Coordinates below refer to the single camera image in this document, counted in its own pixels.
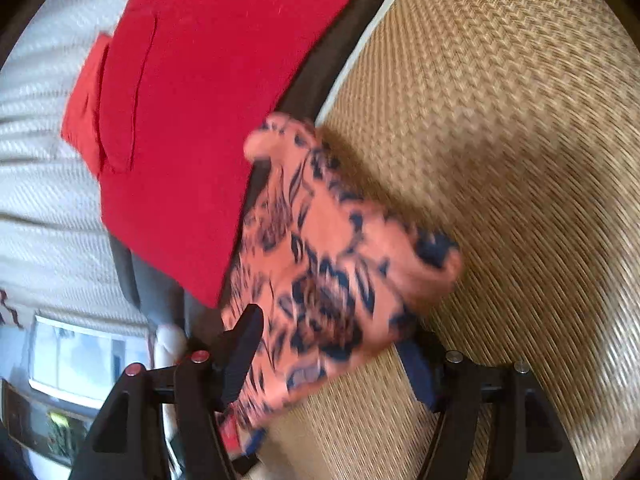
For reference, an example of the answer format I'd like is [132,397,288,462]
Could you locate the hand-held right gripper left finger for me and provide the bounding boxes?
[67,304,265,480]

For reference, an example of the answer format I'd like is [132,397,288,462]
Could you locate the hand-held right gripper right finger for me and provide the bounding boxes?
[397,330,583,480]

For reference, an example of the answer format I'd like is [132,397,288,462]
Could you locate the orange floral garment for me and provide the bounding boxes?
[217,112,463,456]

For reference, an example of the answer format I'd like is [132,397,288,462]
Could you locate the woven straw mat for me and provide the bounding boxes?
[260,0,640,480]

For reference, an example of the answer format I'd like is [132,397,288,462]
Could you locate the beige dotted curtain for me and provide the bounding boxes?
[0,0,151,336]

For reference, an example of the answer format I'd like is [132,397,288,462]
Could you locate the red blanket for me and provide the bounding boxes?
[97,0,378,310]

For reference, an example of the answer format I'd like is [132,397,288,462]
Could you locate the red pillow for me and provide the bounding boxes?
[61,34,111,178]

